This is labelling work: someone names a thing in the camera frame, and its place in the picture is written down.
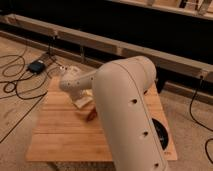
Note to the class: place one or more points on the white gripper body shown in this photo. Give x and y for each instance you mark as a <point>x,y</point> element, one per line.
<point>76,94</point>

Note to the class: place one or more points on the white sponge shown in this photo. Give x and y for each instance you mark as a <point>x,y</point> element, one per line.
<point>80,103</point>

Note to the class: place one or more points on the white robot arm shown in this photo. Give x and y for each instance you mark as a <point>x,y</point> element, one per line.
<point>118,89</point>

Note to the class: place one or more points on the red-brown toy sausage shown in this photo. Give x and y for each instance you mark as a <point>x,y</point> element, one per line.
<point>91,115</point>

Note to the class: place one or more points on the wooden table board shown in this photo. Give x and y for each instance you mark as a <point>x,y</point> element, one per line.
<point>63,134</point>

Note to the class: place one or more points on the dark blue power adapter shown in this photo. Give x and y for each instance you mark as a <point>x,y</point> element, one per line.
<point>36,67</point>

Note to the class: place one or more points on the black round plate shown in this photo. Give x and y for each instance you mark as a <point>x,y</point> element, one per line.
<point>162,133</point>

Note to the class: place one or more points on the wooden shelf frame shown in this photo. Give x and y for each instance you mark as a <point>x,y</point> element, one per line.
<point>180,44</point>

